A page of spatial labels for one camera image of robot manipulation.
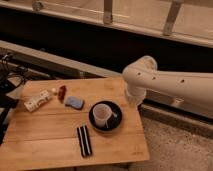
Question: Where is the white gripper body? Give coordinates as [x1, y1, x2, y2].
[125, 85, 146, 106]

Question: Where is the black white striped eraser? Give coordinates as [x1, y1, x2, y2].
[77, 125, 93, 158]

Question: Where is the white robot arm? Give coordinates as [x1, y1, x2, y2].
[122, 55, 213, 119]

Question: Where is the black round plate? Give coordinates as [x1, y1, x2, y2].
[89, 101, 123, 132]

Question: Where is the clear plastic cup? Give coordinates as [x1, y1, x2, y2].
[92, 103, 117, 127]

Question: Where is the blue sponge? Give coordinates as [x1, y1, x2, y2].
[65, 96, 84, 110]

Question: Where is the dark red small object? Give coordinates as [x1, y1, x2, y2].
[58, 85, 66, 103]

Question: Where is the black equipment at left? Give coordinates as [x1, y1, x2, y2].
[0, 53, 26, 145]

